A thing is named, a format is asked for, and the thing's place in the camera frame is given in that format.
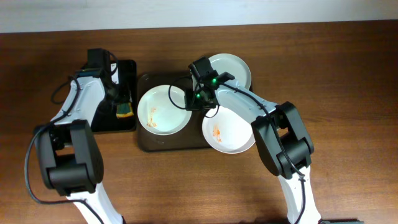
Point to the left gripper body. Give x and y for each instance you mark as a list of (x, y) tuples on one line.
[(120, 99)]

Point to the white plate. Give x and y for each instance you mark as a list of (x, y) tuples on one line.
[(227, 132), (235, 66), (160, 110)]

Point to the white plate top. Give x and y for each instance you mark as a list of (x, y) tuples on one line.
[(235, 66)]

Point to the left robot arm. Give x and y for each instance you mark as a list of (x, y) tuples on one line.
[(69, 158)]

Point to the green yellow sponge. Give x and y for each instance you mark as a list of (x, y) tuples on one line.
[(124, 110)]

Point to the black plastic tray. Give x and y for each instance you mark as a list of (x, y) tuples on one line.
[(105, 119)]

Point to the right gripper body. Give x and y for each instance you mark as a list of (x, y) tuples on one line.
[(191, 101)]

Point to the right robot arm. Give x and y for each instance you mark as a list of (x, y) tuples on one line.
[(282, 140)]

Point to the brown serving tray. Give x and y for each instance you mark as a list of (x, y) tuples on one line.
[(190, 137)]

